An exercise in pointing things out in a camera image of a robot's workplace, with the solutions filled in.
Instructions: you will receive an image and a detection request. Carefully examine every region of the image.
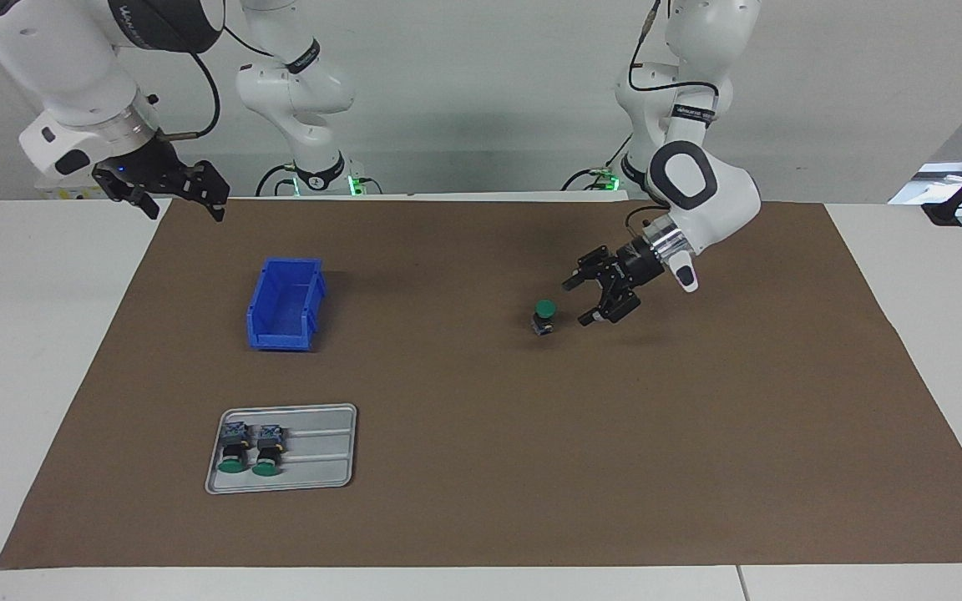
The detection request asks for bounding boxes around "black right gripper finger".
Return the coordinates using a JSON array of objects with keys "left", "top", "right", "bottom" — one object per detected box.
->
[
  {"left": 182, "top": 161, "right": 230, "bottom": 223},
  {"left": 93, "top": 162, "right": 160, "bottom": 221}
]

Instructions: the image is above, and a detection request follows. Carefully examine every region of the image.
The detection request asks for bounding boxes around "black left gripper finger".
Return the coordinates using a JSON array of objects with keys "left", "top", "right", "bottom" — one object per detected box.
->
[
  {"left": 579, "top": 288, "right": 640, "bottom": 326},
  {"left": 563, "top": 246, "right": 615, "bottom": 293}
]

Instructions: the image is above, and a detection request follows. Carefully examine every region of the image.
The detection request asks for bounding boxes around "white background box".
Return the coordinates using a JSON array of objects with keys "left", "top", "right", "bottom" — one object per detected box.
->
[{"left": 34, "top": 174, "right": 102, "bottom": 199}]

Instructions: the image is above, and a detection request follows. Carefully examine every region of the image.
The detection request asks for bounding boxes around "blue plastic bin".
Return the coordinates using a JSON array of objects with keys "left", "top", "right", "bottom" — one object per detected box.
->
[{"left": 246, "top": 257, "right": 327, "bottom": 352}]

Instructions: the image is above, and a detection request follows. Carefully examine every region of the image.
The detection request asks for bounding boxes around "brown table mat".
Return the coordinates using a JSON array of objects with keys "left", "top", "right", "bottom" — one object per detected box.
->
[{"left": 0, "top": 198, "right": 962, "bottom": 570}]

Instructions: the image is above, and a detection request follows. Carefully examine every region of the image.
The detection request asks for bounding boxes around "grey metal tray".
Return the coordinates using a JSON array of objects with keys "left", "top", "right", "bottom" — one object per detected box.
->
[{"left": 205, "top": 403, "right": 358, "bottom": 495}]

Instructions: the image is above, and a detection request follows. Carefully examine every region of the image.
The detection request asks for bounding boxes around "white plastic bags pile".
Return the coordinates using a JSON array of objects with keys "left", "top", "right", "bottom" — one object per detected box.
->
[{"left": 889, "top": 163, "right": 962, "bottom": 226}]

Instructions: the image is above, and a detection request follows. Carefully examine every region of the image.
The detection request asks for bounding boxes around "black right base cable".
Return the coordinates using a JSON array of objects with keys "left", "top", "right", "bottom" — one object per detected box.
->
[{"left": 256, "top": 163, "right": 296, "bottom": 198}]

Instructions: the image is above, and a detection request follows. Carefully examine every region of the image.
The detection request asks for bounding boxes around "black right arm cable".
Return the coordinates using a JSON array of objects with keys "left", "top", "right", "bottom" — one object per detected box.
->
[{"left": 155, "top": 48, "right": 222, "bottom": 139}]

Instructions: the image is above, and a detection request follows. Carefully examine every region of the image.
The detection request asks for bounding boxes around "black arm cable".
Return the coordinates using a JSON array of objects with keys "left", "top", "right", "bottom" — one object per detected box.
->
[
  {"left": 155, "top": 48, "right": 222, "bottom": 139},
  {"left": 625, "top": 0, "right": 720, "bottom": 239}
]

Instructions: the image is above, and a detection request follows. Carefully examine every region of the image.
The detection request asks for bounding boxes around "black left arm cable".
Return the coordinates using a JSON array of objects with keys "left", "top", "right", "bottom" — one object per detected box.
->
[{"left": 625, "top": 0, "right": 720, "bottom": 239}]

